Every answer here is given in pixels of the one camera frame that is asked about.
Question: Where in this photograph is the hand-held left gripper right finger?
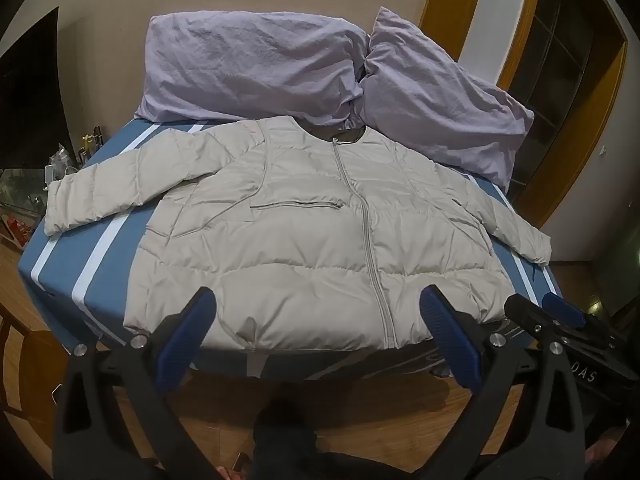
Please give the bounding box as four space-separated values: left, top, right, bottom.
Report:
419 284 588 480

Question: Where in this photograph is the dark screen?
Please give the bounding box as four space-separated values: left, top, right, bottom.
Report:
0 7 69 171

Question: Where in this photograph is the red box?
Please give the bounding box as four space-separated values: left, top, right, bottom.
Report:
2 215 31 248

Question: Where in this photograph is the clear plastic bag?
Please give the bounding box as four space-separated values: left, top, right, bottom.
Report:
47 144 76 178

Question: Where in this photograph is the cluster of small bottles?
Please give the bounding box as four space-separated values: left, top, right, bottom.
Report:
79 127 104 163

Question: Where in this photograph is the wooden framed glass door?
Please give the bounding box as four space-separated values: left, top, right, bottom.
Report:
420 0 628 228

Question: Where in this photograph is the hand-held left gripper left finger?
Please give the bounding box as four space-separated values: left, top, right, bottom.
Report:
54 286 221 480

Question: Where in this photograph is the blue white-striped bed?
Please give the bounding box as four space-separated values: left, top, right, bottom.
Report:
17 119 563 381

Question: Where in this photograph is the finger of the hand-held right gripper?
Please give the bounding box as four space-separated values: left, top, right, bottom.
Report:
504 294 576 356
542 291 621 356

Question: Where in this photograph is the person's dark trouser leg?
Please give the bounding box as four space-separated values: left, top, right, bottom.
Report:
252 395 476 480

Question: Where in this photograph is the beige puffer jacket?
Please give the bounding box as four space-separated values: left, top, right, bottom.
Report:
44 116 552 351

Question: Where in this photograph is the large lilac pillow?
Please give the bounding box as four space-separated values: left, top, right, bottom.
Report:
135 12 371 128

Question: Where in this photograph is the glass side table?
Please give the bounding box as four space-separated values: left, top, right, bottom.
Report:
0 165 53 226

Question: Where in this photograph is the small lilac pillow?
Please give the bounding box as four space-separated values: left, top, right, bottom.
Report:
357 6 535 193

